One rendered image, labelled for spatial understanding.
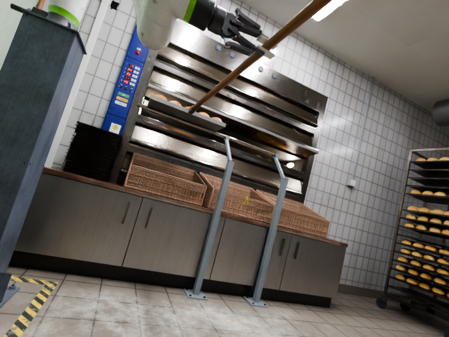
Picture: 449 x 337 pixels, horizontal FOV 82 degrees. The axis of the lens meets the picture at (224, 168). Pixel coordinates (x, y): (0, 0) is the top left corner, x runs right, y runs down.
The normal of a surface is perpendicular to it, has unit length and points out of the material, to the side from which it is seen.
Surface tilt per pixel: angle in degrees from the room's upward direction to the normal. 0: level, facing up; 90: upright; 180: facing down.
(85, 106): 90
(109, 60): 90
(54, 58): 90
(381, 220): 90
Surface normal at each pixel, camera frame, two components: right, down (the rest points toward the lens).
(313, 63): 0.37, -0.02
